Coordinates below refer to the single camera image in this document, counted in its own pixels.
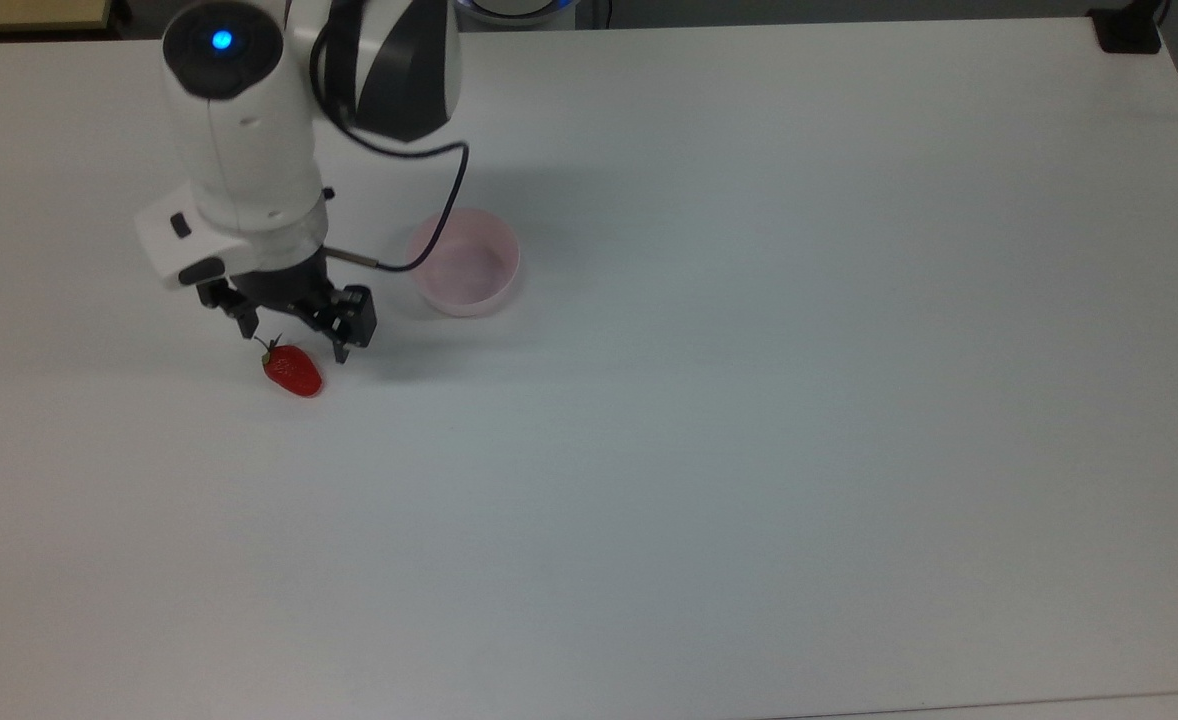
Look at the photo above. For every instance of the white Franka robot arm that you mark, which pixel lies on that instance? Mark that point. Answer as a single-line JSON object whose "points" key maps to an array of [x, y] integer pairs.
{"points": [[249, 130]]}

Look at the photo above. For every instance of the yellow wooden board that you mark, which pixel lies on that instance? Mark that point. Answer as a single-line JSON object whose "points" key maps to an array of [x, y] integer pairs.
{"points": [[29, 14]]}

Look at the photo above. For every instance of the red strawberry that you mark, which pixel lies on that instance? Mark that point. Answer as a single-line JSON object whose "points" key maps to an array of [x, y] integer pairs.
{"points": [[294, 372]]}

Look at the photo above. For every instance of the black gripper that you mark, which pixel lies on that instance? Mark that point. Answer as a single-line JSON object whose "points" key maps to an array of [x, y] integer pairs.
{"points": [[294, 290]]}

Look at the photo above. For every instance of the pink plastic bowl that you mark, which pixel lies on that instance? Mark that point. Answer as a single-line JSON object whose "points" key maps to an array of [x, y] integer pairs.
{"points": [[469, 275]]}

